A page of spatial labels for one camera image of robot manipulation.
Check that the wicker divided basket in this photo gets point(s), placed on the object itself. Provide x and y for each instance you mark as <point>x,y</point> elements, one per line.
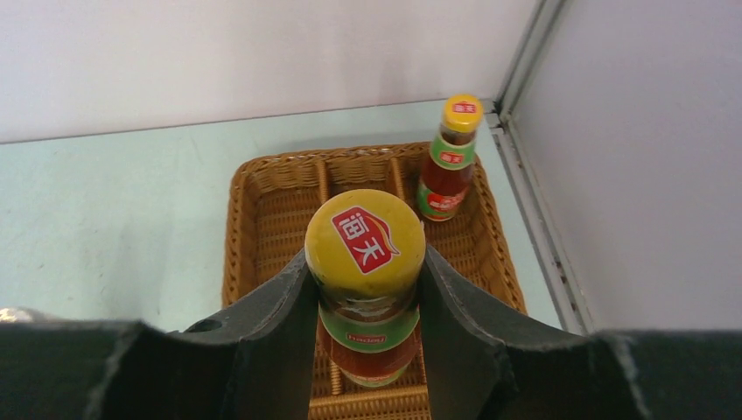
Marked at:
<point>270,204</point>

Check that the yellow-cap sauce bottle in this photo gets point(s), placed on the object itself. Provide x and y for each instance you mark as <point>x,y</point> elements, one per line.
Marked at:
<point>447,170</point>
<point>365,249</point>

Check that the blue-label silver-lid jar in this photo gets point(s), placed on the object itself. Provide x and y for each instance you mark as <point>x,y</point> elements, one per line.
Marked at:
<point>22,315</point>

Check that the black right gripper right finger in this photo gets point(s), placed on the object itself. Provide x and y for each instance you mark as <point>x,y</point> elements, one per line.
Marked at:
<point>485,360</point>

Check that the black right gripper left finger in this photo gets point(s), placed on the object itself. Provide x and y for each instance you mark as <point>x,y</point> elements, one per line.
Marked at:
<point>251,360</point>

